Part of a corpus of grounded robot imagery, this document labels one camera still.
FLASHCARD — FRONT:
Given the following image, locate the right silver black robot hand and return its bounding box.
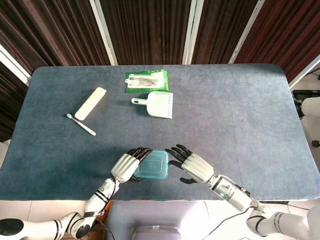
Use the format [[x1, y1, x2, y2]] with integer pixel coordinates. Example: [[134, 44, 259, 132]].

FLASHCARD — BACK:
[[164, 143, 215, 185]]

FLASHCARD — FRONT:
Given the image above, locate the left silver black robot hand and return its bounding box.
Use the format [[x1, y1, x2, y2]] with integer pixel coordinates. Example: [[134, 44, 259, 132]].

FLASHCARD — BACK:
[[110, 147, 154, 184]]

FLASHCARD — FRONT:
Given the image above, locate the blue container lid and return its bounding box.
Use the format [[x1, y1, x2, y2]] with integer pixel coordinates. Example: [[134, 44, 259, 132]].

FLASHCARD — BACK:
[[133, 149, 170, 181]]

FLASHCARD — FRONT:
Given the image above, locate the blue table cloth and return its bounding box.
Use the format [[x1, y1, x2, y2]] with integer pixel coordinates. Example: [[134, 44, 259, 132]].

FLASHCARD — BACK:
[[0, 65, 314, 202]]

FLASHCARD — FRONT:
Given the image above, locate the white toothbrush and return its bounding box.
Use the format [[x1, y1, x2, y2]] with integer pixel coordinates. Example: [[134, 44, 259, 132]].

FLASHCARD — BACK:
[[66, 113, 97, 137]]

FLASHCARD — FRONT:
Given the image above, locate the grey robot torso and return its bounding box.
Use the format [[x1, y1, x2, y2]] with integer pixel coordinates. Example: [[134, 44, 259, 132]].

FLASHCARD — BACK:
[[105, 199, 219, 240]]

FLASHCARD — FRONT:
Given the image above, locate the light green plastic dustpan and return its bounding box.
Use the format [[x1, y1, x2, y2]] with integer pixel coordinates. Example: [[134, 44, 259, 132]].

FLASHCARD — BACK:
[[131, 91, 174, 120]]

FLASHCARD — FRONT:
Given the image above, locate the cream long cutlery case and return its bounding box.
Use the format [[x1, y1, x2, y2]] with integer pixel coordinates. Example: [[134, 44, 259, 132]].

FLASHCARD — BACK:
[[74, 86, 107, 122]]

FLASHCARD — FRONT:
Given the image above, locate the green packaged item bag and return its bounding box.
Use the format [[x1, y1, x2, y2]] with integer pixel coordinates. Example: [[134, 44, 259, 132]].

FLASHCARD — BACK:
[[124, 69, 170, 94]]

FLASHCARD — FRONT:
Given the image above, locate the white rounded object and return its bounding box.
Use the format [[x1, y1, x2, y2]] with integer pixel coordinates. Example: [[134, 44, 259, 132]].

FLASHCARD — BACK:
[[300, 95, 320, 118]]

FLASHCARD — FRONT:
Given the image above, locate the brown pleated curtain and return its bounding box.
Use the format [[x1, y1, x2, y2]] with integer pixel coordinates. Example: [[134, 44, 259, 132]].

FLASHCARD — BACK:
[[0, 61, 29, 144], [0, 0, 111, 75], [99, 0, 193, 66], [234, 0, 320, 80], [191, 0, 259, 65]]

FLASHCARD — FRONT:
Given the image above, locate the black device on floor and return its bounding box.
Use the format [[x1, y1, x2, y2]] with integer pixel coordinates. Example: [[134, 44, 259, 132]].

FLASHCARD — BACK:
[[291, 89, 320, 101]]

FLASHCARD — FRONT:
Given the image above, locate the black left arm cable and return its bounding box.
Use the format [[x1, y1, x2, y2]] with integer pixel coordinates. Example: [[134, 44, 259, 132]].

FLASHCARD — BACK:
[[98, 174, 121, 240]]

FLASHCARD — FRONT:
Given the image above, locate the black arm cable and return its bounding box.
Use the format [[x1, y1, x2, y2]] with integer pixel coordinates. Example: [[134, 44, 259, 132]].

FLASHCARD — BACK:
[[98, 174, 121, 240], [213, 206, 255, 240]]

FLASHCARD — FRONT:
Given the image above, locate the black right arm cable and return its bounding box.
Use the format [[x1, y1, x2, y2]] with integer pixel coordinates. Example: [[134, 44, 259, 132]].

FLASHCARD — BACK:
[[213, 206, 255, 240]]

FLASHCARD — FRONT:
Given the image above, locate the grey chest camera housing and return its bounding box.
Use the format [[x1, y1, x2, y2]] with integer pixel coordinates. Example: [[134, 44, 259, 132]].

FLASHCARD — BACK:
[[131, 224, 184, 240]]

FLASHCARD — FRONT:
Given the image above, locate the white partition frame post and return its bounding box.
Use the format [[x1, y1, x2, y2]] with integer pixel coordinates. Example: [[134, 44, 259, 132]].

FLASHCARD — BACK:
[[0, 44, 32, 87], [89, 0, 119, 66], [228, 0, 266, 65], [288, 53, 320, 89], [181, 0, 199, 66]]

